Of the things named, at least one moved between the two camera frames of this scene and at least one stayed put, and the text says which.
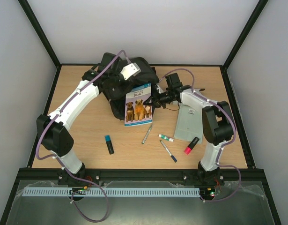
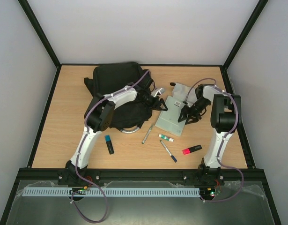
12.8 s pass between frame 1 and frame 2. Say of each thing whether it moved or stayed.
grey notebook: moved
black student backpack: moved
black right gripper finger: moved
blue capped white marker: stayed
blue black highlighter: stayed
